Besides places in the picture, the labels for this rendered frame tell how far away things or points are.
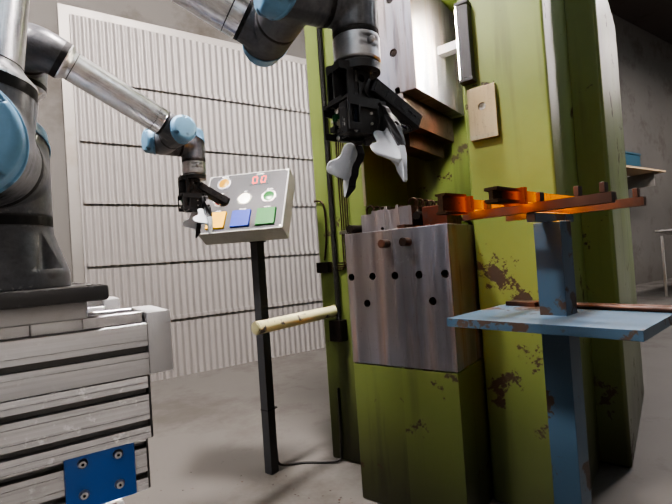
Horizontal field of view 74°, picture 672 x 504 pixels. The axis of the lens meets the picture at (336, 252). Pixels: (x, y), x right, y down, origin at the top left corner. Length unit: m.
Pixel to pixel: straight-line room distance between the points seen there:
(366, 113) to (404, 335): 0.90
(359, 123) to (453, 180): 1.29
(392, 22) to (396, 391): 1.22
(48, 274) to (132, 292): 2.97
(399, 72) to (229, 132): 2.63
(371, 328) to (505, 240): 0.52
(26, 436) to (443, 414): 1.10
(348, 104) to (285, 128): 3.62
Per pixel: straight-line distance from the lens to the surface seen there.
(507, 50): 1.62
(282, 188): 1.72
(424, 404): 1.49
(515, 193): 0.98
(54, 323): 0.69
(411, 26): 1.63
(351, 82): 0.73
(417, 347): 1.44
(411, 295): 1.42
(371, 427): 1.62
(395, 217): 1.51
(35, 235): 0.71
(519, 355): 1.55
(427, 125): 1.70
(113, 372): 0.70
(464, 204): 1.03
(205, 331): 3.81
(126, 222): 3.68
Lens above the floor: 0.83
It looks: 1 degrees up
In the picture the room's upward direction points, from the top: 4 degrees counter-clockwise
